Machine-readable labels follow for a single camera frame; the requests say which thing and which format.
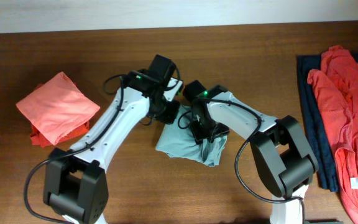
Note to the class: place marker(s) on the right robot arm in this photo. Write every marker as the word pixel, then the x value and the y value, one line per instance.
pixel 282 154

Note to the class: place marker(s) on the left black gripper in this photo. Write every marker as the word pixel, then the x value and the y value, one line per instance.
pixel 169 115

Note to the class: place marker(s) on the folded salmon pink shirt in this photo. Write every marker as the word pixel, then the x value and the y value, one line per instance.
pixel 57 107

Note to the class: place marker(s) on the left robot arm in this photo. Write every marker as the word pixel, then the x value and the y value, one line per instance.
pixel 75 180

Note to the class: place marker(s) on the light blue t-shirt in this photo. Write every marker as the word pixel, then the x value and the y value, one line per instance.
pixel 180 143

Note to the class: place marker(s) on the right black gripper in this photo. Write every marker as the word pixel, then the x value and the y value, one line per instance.
pixel 199 134

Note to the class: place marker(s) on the dark navy garment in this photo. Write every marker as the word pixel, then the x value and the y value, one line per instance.
pixel 313 122

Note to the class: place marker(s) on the red crumpled garment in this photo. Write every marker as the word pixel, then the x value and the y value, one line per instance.
pixel 335 88

